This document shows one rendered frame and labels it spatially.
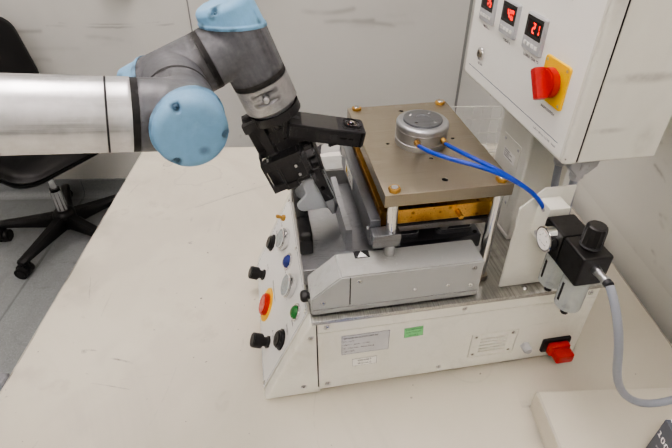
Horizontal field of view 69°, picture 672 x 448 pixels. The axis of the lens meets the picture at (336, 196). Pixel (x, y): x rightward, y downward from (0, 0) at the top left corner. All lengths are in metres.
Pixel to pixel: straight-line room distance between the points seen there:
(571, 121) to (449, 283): 0.27
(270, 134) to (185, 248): 0.51
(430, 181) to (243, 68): 0.28
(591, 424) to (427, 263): 0.34
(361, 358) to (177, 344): 0.35
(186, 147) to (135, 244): 0.72
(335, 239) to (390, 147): 0.17
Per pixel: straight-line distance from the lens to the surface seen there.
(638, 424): 0.89
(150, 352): 0.96
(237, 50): 0.62
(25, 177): 2.17
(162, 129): 0.48
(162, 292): 1.06
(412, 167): 0.70
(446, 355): 0.85
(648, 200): 1.14
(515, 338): 0.88
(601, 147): 0.69
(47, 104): 0.50
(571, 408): 0.87
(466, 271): 0.73
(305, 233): 0.73
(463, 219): 0.75
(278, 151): 0.71
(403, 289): 0.72
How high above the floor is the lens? 1.47
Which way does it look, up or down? 35 degrees down
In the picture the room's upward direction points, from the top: straight up
